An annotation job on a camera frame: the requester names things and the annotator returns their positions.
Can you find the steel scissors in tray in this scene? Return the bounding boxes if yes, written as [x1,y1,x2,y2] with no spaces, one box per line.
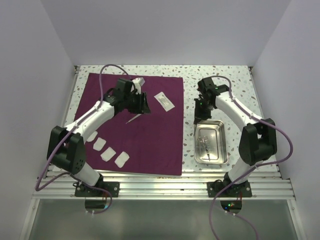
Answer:
[198,136,211,161]

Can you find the stainless steel tray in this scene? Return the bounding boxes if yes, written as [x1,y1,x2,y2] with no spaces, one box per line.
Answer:
[194,119,228,165]

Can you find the white sachet packet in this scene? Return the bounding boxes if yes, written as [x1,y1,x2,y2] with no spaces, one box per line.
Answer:
[154,91,175,112]

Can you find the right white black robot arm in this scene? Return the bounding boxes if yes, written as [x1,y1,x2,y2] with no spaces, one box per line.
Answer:
[193,75,277,197]

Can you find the white gauze pad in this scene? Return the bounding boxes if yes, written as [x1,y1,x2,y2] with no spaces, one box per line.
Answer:
[93,137,107,152]
[86,131,98,142]
[114,151,130,168]
[100,147,116,162]

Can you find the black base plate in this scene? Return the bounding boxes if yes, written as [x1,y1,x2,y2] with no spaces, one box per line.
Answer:
[72,181,120,198]
[206,180,253,198]

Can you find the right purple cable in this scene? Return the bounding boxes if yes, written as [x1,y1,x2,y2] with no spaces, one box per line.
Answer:
[207,75,294,240]

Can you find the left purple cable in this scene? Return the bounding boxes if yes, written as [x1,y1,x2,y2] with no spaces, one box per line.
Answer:
[33,64,138,215]

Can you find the right wrist camera red cap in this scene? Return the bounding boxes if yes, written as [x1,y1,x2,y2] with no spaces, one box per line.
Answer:
[197,81,203,92]

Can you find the aluminium rail frame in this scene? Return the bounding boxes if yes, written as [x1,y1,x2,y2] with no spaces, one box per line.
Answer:
[31,65,301,240]

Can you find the steel tweezers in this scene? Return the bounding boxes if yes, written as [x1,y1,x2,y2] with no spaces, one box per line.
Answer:
[125,114,142,124]

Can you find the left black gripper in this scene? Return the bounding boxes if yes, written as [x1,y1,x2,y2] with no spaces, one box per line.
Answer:
[123,91,151,114]

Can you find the purple cable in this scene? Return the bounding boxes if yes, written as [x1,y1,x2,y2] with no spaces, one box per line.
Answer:
[207,75,294,240]
[33,64,138,215]

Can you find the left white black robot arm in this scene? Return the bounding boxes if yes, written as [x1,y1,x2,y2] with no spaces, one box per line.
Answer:
[47,77,151,197]

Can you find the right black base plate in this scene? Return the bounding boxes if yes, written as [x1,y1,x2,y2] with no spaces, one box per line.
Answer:
[206,180,253,198]

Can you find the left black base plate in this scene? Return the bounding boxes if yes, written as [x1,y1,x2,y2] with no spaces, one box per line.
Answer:
[72,181,120,198]

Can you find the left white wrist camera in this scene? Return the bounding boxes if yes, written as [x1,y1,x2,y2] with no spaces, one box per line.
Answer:
[131,77,145,94]

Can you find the purple cloth mat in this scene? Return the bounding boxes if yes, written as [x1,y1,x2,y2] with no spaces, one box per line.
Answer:
[85,76,184,176]

